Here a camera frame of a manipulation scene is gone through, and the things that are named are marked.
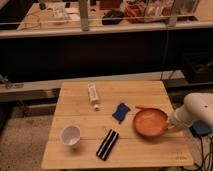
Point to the black white striped case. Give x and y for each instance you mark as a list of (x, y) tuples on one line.
[(107, 145)]

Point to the blue black power box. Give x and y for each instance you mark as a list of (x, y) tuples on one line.
[(199, 129)]

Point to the metal frame post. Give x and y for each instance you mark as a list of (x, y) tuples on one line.
[(83, 9)]

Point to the blue sponge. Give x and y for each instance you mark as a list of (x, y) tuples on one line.
[(120, 113)]

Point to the orange tool on bench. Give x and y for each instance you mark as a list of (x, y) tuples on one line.
[(135, 13)]

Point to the black bag on bench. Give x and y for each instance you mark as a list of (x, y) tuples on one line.
[(112, 17)]

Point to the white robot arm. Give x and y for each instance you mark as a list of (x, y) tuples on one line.
[(195, 107)]

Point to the wooden table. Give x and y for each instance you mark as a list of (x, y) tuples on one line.
[(83, 138)]

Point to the white paper cup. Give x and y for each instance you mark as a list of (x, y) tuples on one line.
[(70, 136)]

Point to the white tube with cap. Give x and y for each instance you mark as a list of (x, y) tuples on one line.
[(93, 96)]

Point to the orange carrot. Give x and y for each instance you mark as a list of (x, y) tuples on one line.
[(142, 107)]

